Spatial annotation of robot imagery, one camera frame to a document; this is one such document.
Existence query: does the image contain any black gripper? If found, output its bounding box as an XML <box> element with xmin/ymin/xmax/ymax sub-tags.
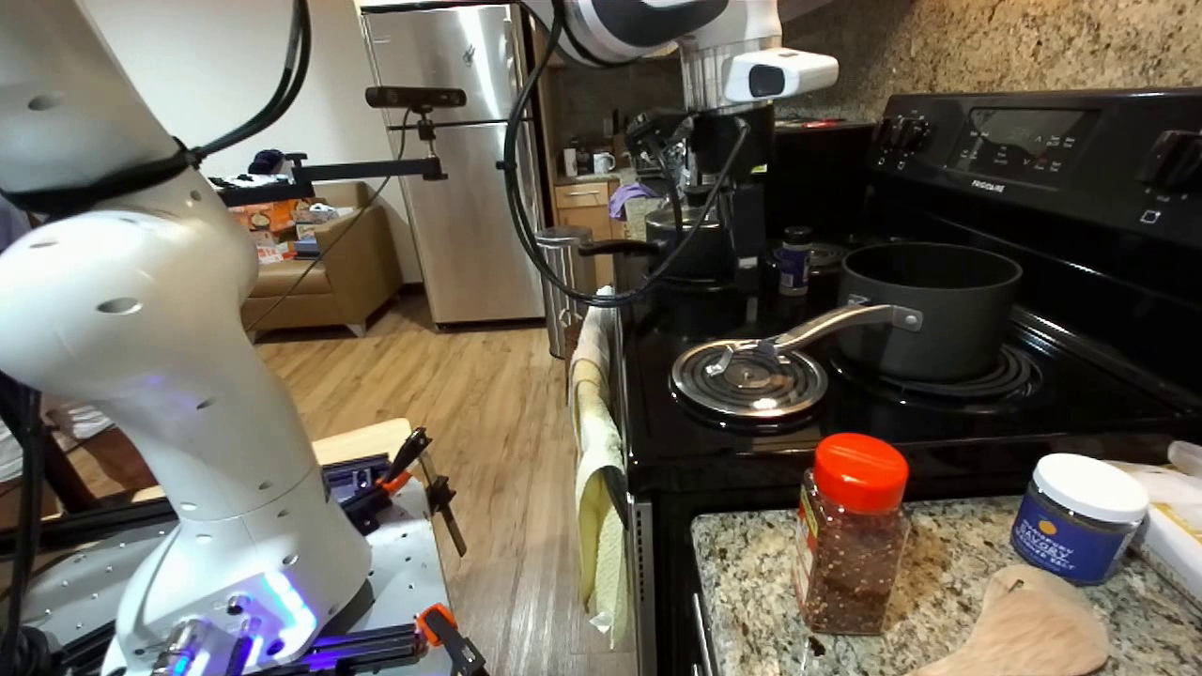
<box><xmin>697</xmin><ymin>104</ymin><xmax>773</xmax><ymax>271</ymax></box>

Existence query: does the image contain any glass pot lid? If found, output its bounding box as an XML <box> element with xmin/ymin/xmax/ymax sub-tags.
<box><xmin>668</xmin><ymin>339</ymin><xmax>831</xmax><ymax>420</ymax></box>

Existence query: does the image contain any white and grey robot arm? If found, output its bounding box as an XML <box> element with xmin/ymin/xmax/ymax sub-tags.
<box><xmin>0</xmin><ymin>0</ymin><xmax>370</xmax><ymax>676</ymax></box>

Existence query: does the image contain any black back pot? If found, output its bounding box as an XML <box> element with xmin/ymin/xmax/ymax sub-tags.
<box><xmin>582</xmin><ymin>202</ymin><xmax>734</xmax><ymax>311</ymax></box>

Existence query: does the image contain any black electric stove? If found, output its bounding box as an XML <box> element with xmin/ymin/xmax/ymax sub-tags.
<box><xmin>622</xmin><ymin>91</ymin><xmax>1202</xmax><ymax>676</ymax></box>

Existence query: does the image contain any blue label spice shaker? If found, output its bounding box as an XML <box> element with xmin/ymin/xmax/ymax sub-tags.
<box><xmin>777</xmin><ymin>225</ymin><xmax>811</xmax><ymax>299</ymax></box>

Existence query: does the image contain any dark grey saucepan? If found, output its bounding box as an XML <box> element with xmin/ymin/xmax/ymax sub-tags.
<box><xmin>763</xmin><ymin>240</ymin><xmax>1022</xmax><ymax>379</ymax></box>

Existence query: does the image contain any stainless steel refrigerator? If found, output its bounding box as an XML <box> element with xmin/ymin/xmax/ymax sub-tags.
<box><xmin>360</xmin><ymin>0</ymin><xmax>542</xmax><ymax>326</ymax></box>

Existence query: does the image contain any red cap spice jar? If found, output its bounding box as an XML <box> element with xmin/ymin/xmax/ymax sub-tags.
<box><xmin>800</xmin><ymin>434</ymin><xmax>910</xmax><ymax>634</ymax></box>

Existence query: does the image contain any brown couch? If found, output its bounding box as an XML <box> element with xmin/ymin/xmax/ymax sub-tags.
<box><xmin>235</xmin><ymin>186</ymin><xmax>401</xmax><ymax>334</ymax></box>

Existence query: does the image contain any yellow hanging dish towel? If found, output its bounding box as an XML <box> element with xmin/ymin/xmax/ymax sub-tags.
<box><xmin>567</xmin><ymin>306</ymin><xmax>629</xmax><ymax>649</ymax></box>

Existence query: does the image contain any white lid blue tub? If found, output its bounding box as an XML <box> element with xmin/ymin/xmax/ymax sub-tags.
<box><xmin>1011</xmin><ymin>454</ymin><xmax>1150</xmax><ymax>585</ymax></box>

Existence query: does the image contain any wooden spatula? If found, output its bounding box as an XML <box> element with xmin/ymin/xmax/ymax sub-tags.
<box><xmin>911</xmin><ymin>563</ymin><xmax>1111</xmax><ymax>676</ymax></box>

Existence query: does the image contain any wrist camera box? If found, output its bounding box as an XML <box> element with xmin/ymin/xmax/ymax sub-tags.
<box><xmin>726</xmin><ymin>48</ymin><xmax>837</xmax><ymax>102</ymax></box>

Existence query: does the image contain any robot cable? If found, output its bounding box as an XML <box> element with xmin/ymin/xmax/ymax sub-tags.
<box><xmin>499</xmin><ymin>0</ymin><xmax>753</xmax><ymax>307</ymax></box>

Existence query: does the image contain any black camera on stand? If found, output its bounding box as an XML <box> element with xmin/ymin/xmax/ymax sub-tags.
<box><xmin>210</xmin><ymin>88</ymin><xmax>465</xmax><ymax>207</ymax></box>

